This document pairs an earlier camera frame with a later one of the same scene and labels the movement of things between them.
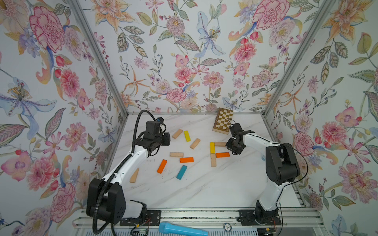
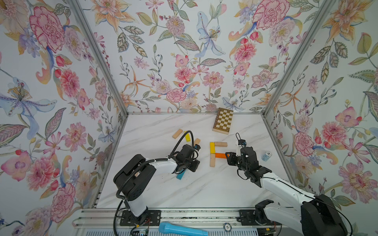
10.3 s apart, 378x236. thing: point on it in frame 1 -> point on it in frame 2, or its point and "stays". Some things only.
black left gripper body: (162, 140) -> (190, 164)
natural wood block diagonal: (196, 142) stays
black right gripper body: (231, 145) -> (237, 161)
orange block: (219, 155) stays
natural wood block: (213, 160) stays
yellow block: (212, 148) stays
